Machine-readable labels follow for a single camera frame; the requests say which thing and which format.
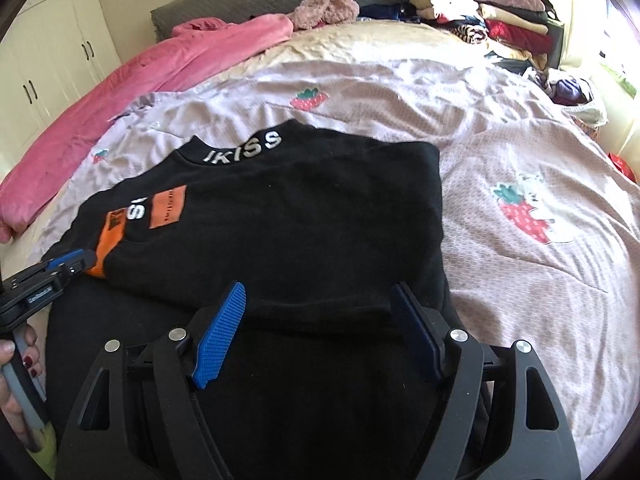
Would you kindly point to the beige bed sheet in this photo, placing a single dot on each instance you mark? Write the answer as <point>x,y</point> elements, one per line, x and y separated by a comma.
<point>380,42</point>

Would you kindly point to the bright window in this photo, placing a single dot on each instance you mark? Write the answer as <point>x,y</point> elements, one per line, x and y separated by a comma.
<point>612,35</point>

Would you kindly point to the person's left hand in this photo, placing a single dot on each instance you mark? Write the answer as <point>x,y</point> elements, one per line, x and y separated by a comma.
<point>37,385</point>

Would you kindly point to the pile of folded clothes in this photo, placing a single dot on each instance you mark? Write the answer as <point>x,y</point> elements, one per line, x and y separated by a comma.
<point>490,10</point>

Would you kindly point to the red bag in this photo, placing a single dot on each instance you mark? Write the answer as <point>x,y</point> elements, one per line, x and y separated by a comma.
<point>624,167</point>

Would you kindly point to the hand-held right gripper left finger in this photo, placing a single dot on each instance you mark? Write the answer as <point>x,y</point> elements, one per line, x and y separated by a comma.
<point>222,330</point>

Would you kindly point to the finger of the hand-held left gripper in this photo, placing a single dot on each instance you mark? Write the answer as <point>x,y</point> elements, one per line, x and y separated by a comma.
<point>65,259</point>

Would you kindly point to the dark blue garment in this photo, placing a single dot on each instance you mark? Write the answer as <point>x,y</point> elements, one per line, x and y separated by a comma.
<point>385,11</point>

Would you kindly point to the black sweater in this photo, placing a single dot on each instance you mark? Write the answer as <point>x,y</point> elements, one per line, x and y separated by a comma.
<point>300,220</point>

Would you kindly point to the pink blanket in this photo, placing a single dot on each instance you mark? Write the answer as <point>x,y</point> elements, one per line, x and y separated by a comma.
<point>100,110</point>

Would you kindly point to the white plastic bag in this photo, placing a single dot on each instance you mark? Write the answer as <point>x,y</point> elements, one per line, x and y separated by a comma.
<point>580,100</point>

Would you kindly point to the white wardrobe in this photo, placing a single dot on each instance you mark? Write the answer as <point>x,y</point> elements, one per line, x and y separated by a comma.
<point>50,50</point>

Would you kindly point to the pink fluffy garment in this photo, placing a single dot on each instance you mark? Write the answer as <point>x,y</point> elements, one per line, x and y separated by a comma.
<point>325,7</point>

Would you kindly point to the strawberry printed lilac blanket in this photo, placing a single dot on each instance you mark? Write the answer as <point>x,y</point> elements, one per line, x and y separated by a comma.
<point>500,285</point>

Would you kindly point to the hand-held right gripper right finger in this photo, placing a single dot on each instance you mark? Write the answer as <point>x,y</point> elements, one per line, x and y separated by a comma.
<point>417,330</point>

